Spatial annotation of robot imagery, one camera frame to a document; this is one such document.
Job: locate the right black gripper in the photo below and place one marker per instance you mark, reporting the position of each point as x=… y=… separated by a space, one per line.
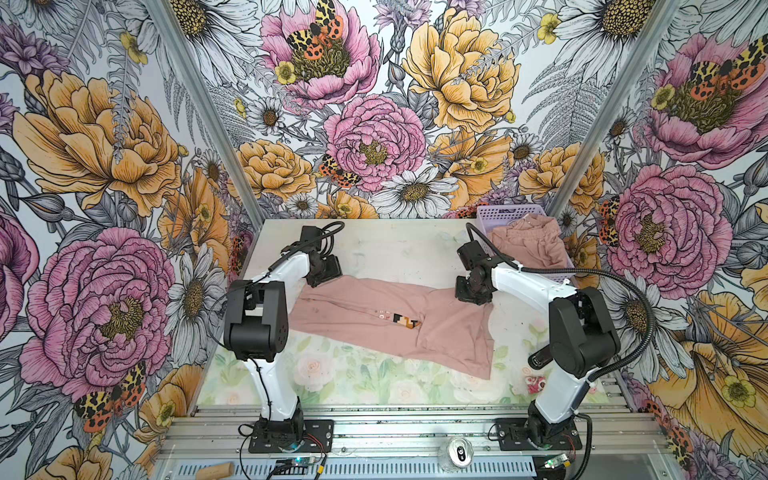
x=463 y=296

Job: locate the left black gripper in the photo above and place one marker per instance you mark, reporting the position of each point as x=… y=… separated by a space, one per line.
x=334 y=272

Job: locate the pink t-shirt with print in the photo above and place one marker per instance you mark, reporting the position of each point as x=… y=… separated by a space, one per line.
x=410 y=321

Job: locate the lilac plastic laundry basket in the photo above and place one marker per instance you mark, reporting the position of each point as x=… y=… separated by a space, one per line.
x=489 y=217

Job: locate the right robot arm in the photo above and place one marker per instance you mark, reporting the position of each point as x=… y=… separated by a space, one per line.
x=582 y=338

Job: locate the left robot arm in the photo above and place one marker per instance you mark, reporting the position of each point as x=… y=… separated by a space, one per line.
x=256 y=331

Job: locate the pink shorts in basket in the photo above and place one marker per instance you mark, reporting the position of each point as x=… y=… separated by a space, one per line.
x=533 y=241

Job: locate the black remote-like device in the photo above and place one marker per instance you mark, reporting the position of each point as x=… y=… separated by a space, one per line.
x=540 y=358

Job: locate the small pink red toy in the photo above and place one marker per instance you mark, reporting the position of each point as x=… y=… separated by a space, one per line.
x=535 y=384

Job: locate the green circuit board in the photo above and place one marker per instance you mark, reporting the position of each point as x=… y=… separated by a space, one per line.
x=299 y=465

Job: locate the wooden cork block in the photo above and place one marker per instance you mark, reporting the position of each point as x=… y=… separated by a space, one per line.
x=216 y=472

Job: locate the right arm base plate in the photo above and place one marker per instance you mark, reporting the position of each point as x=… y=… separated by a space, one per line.
x=532 y=433

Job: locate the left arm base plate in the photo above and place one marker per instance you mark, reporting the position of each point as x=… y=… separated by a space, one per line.
x=288 y=437

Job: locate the aluminium front rail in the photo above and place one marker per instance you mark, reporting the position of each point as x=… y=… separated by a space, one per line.
x=375 y=431

